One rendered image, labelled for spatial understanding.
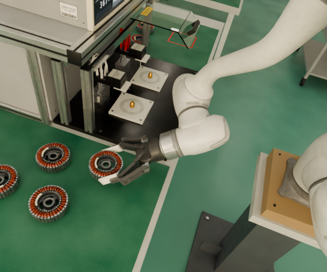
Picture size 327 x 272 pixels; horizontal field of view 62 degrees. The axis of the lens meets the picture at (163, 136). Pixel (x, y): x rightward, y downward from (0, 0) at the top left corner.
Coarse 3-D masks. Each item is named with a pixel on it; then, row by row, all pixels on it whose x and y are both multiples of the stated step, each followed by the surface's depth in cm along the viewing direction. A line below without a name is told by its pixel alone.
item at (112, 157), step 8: (104, 152) 92; (112, 152) 93; (96, 160) 90; (104, 160) 93; (112, 160) 93; (120, 160) 91; (96, 168) 88; (104, 168) 89; (112, 168) 91; (120, 168) 89; (96, 176) 87; (104, 176) 86
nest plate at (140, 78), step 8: (136, 72) 134; (144, 72) 135; (152, 72) 136; (160, 72) 137; (136, 80) 130; (144, 80) 131; (152, 80) 132; (160, 80) 133; (152, 88) 128; (160, 88) 128
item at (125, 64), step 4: (124, 60) 132; (128, 60) 133; (116, 64) 129; (120, 64) 129; (124, 64) 130; (128, 64) 134; (116, 68) 131; (120, 68) 130; (124, 68) 129; (128, 68) 136
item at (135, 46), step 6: (132, 48) 122; (138, 48) 123; (144, 48) 124; (120, 54) 126; (126, 54) 124; (132, 54) 123; (138, 54) 123; (144, 54) 126; (120, 60) 128; (138, 60) 125; (144, 60) 124
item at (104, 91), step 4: (104, 84) 117; (96, 88) 114; (104, 88) 115; (108, 88) 117; (96, 92) 113; (100, 92) 113; (104, 92) 113; (108, 92) 119; (96, 96) 113; (100, 96) 113; (104, 96) 115; (108, 96) 120; (96, 100) 115; (100, 100) 114; (104, 100) 117
